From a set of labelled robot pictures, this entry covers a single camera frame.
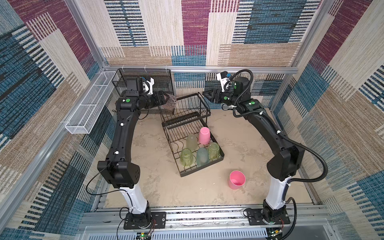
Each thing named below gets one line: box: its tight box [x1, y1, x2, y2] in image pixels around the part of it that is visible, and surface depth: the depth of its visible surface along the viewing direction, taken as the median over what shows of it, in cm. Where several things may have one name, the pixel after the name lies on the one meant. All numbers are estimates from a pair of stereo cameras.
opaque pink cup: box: [228, 170, 246, 190], surface depth 85 cm
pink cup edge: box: [198, 127, 211, 145], surface depth 96 cm
